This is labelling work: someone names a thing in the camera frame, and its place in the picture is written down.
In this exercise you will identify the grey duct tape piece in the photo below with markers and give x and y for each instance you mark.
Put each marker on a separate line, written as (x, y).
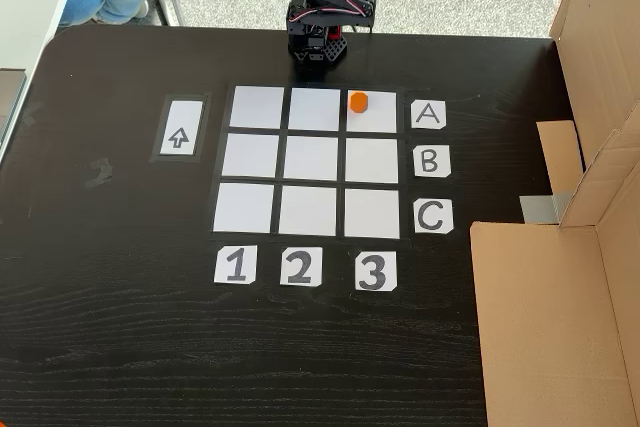
(542, 208)

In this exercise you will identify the paper sheet number 2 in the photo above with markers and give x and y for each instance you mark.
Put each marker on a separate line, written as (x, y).
(301, 267)

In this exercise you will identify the paper sheet with arrow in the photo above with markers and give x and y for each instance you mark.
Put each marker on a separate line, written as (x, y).
(179, 129)

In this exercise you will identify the paper sheet letter C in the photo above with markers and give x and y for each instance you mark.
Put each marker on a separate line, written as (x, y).
(433, 216)

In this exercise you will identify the white nine-square grid sheet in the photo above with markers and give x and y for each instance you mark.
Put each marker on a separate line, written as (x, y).
(310, 162)

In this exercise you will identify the paper sheet letter B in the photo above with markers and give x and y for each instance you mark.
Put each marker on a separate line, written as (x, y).
(431, 161)

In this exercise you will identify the paper sheet letter A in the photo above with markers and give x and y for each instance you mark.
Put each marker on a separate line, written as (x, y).
(428, 115)

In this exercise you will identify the round orange token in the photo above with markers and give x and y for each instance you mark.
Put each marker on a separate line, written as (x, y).
(358, 102)

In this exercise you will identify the paper sheet number 3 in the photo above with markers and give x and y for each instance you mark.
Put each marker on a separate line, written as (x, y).
(376, 271)

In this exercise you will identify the paper sheet number 1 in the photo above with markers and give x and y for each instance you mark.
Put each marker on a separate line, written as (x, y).
(235, 265)

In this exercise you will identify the white metal chair leg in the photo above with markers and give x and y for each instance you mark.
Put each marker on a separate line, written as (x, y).
(172, 4)

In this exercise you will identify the brown cardboard box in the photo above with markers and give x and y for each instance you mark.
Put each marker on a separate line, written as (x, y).
(550, 322)

